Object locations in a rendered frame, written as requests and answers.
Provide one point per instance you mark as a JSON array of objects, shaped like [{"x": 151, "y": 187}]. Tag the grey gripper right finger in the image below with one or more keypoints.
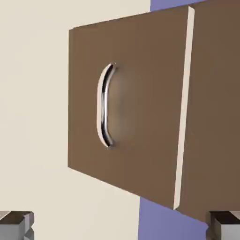
[{"x": 225, "y": 228}]

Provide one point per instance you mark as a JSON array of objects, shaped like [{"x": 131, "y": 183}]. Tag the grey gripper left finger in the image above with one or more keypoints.
[{"x": 16, "y": 227}]

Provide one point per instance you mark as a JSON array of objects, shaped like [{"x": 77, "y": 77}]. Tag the plain brown drawer front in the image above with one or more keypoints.
[{"x": 215, "y": 112}]

